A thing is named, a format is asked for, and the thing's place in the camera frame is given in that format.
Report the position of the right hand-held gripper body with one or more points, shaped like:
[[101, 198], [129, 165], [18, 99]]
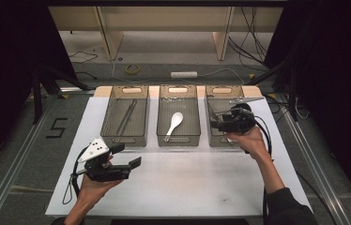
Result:
[[241, 122]]

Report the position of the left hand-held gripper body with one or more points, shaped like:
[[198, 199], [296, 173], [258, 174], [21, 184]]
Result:
[[108, 172]]

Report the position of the smoky clear plastic bin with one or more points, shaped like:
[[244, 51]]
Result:
[[189, 118], [111, 117], [217, 93]]

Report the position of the metal chopstick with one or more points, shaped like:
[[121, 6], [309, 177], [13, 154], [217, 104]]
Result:
[[128, 117], [125, 118]]

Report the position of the white ceramic spoon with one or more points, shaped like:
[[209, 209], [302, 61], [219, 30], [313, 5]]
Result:
[[176, 118]]

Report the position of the person's right hand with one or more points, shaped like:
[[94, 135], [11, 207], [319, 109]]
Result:
[[251, 142]]

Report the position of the person's left hand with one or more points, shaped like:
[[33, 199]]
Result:
[[92, 189]]

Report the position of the white table sheet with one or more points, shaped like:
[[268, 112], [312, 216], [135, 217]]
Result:
[[180, 184]]

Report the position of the black metal stand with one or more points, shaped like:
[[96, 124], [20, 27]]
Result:
[[293, 100], [36, 93]]

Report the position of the white power strip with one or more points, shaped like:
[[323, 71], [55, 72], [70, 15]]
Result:
[[183, 74]]

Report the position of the yellow tape roll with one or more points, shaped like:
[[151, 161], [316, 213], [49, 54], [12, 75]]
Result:
[[126, 69]]

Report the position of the black curtain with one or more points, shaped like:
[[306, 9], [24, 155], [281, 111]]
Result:
[[336, 78], [4, 62]]

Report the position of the light wooden shelf unit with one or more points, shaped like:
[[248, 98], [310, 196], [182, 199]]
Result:
[[164, 18]]

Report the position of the aluminium floor rail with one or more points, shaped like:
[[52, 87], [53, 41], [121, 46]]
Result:
[[314, 178], [14, 175]]

